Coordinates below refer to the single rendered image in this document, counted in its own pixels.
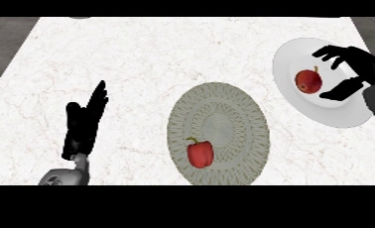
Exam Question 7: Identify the red pear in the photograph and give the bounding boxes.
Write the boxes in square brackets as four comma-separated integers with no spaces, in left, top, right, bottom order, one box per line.
[294,65,324,95]

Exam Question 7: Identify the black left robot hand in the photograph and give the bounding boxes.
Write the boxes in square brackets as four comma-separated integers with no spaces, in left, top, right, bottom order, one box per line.
[61,79,110,162]

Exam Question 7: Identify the grey-green round woven placemat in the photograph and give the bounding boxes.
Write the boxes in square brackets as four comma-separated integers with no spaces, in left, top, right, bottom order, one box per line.
[166,81,272,186]

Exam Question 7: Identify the red bell pepper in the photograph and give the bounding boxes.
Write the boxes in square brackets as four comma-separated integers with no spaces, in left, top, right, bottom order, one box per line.
[185,136,216,170]

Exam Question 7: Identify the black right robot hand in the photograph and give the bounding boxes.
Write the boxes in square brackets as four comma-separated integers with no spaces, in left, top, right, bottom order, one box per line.
[311,45,375,102]

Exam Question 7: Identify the white round plate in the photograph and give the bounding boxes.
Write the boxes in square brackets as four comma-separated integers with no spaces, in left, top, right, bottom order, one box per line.
[272,37,375,129]

